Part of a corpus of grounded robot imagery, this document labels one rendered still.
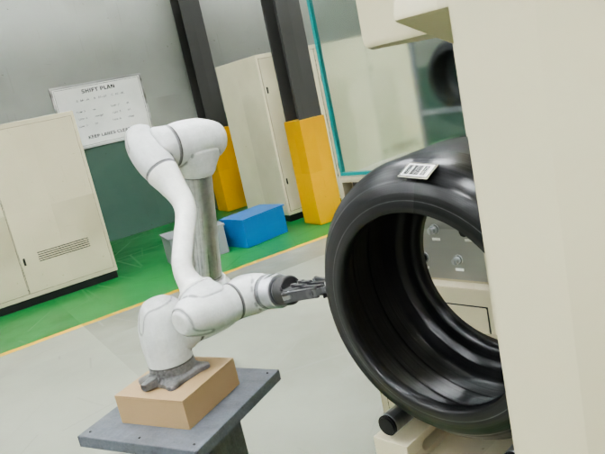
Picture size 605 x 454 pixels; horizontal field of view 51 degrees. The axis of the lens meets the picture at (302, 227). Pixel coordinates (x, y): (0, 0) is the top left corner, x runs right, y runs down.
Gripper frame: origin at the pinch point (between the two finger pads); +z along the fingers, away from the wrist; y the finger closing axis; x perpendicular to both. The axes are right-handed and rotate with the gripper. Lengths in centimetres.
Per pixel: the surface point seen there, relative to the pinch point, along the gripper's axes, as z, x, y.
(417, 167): 37.8, -23.4, -9.3
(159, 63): -676, -210, 433
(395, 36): 61, -41, -37
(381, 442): 10.8, 31.1, -11.9
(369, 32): 57, -43, -37
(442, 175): 42.1, -21.2, -9.0
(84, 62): -697, -231, 332
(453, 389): 20.6, 26.2, 3.9
